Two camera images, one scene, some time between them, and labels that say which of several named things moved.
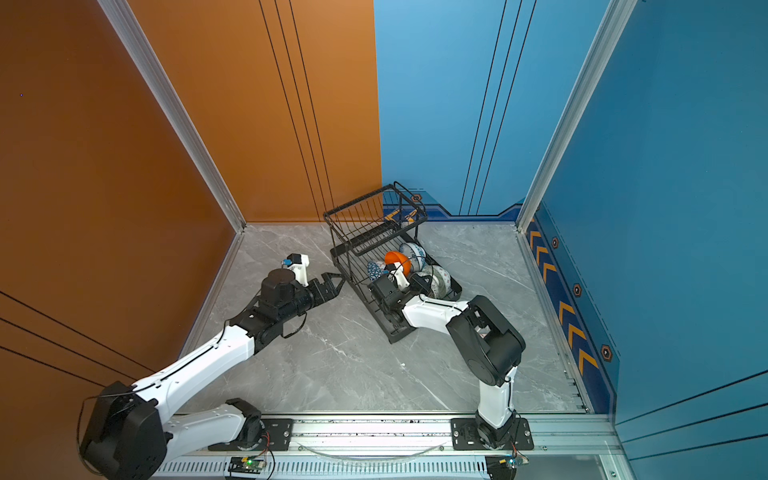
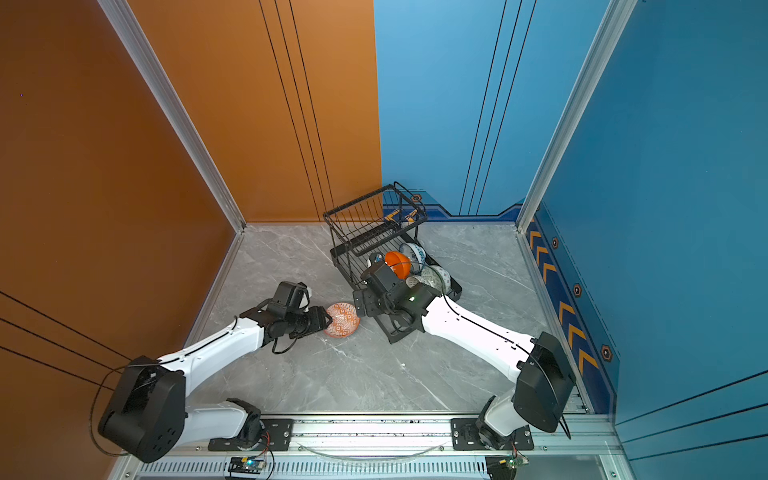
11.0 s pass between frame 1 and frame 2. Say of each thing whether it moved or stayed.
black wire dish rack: stayed
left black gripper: moved
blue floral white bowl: stayed
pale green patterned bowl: stayed
